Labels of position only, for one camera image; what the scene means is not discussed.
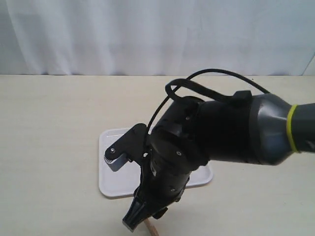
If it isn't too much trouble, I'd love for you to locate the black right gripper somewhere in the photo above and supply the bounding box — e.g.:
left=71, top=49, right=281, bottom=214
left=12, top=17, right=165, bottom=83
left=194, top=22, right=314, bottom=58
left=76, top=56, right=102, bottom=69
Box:
left=123, top=167, right=191, bottom=225

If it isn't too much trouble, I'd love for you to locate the wooden notched stick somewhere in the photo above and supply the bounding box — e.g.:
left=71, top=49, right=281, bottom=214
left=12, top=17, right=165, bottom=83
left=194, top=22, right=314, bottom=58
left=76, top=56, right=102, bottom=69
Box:
left=144, top=219, right=159, bottom=236

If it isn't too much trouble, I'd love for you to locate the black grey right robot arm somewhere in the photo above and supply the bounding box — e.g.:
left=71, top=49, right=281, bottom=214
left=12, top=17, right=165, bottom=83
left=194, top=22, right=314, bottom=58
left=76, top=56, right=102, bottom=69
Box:
left=123, top=94, right=315, bottom=230

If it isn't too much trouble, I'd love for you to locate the white plastic tray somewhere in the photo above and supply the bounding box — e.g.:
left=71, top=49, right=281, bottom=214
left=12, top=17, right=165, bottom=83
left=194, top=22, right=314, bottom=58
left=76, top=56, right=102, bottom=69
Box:
left=98, top=128, right=214, bottom=198

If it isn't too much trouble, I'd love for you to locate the white backdrop curtain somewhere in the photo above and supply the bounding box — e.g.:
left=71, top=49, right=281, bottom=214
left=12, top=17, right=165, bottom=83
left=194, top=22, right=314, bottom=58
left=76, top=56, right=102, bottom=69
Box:
left=0, top=0, right=315, bottom=76

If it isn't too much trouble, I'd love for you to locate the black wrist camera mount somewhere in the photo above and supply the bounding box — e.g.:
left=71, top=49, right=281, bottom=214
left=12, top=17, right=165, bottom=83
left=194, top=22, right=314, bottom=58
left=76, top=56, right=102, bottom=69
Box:
left=104, top=123, right=147, bottom=172

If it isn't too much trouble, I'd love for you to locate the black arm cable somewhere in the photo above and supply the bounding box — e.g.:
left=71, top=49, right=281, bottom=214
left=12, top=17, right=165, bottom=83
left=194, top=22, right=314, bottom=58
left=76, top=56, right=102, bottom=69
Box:
left=146, top=68, right=271, bottom=136

